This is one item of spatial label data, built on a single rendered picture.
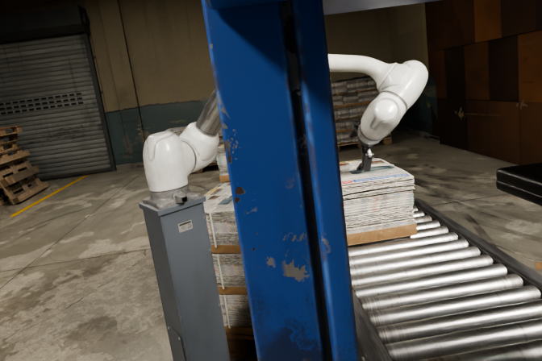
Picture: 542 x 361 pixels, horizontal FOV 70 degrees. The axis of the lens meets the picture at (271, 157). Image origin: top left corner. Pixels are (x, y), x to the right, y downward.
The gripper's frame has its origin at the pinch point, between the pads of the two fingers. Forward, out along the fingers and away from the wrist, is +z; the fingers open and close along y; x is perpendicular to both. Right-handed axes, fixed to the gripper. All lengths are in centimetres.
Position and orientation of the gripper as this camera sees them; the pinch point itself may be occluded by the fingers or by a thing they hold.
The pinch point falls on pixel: (356, 151)
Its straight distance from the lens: 158.2
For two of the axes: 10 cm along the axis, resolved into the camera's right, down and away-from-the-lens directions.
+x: 9.9, -1.4, 0.5
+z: 0.0, 2.9, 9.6
